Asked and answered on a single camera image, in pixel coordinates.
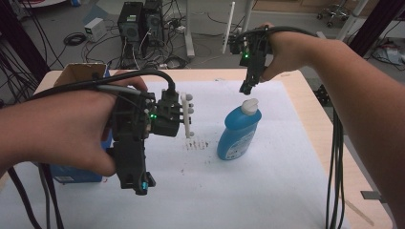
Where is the tangle of floor cables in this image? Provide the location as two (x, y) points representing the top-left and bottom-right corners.
(81, 18), (189, 70)

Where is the white power supply box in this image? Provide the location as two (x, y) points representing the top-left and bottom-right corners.
(84, 17), (108, 44)

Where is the black computer tower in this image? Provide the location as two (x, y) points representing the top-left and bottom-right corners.
(141, 0), (165, 49)
(117, 1), (144, 60)

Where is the person's right hand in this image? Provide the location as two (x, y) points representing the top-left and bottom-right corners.
(259, 22), (319, 84)

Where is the black metal bracket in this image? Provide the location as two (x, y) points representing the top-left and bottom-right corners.
(313, 84), (334, 108)

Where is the coiled black cable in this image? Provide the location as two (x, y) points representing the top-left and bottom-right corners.
(63, 31), (88, 47)

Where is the person's left hand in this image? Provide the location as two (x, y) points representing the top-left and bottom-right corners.
(39, 70), (149, 177)

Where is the white metal stand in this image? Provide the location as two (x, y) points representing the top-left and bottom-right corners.
(222, 0), (256, 54)
(335, 0), (371, 41)

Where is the thick black cable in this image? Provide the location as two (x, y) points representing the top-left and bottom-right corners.
(8, 68), (178, 229)
(243, 26), (340, 229)

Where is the grey tape strip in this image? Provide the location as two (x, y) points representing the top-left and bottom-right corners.
(360, 190), (384, 201)

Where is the office chair base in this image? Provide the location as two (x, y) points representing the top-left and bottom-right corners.
(316, 0), (352, 29)

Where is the thin black cable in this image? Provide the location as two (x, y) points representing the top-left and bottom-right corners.
(335, 108), (347, 229)
(41, 163), (65, 229)

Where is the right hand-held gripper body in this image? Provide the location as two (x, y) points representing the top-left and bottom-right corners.
(228, 27), (275, 73)

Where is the grey metal stand leg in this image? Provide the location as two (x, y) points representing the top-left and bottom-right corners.
(183, 0), (196, 59)

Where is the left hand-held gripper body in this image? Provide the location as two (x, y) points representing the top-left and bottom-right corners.
(106, 89), (195, 179)

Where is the blue bottle with white cap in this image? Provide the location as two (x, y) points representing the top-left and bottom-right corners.
(216, 97), (263, 161)

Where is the blue cardboard box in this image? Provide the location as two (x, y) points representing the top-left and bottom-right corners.
(49, 62), (114, 184)

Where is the thin wooden stick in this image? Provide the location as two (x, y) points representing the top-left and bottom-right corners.
(342, 198), (375, 227)

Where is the black frame post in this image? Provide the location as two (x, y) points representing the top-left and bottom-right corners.
(0, 0), (52, 84)
(348, 0), (405, 59)

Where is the white foam mat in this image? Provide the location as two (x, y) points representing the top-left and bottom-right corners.
(0, 79), (352, 229)

